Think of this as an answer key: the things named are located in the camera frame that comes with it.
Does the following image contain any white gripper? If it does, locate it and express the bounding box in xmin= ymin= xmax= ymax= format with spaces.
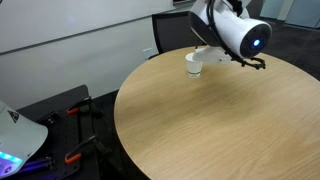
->
xmin=192 ymin=46 xmax=231 ymax=64

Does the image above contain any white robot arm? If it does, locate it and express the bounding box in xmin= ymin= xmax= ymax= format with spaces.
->
xmin=187 ymin=0 xmax=272 ymax=69

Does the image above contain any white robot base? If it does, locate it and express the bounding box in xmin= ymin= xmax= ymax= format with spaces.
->
xmin=0 ymin=101 xmax=48 ymax=179

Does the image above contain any white paper cup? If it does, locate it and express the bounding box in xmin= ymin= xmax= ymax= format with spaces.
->
xmin=185 ymin=53 xmax=202 ymax=78

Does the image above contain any black mesh chair far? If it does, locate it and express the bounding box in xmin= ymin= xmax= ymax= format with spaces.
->
xmin=151 ymin=11 xmax=204 ymax=55

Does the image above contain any round wooden table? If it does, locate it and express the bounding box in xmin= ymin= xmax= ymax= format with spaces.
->
xmin=114 ymin=48 xmax=320 ymax=180

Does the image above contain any orange black clamp upper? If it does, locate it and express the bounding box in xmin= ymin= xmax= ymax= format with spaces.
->
xmin=66 ymin=96 xmax=104 ymax=118

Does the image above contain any orange black clamp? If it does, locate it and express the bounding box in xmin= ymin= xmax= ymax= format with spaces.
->
xmin=64 ymin=135 xmax=111 ymax=164
xmin=66 ymin=96 xmax=104 ymax=118

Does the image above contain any black mounting plate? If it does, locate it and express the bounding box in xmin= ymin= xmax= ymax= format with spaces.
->
xmin=13 ymin=85 xmax=99 ymax=180

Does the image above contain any orange black clamp lower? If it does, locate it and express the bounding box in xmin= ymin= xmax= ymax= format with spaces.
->
xmin=64 ymin=135 xmax=111 ymax=164

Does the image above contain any black cable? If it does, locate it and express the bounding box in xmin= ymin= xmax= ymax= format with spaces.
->
xmin=205 ymin=0 xmax=267 ymax=71

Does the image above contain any white wall outlet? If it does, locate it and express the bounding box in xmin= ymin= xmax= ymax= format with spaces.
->
xmin=143 ymin=48 xmax=152 ymax=60

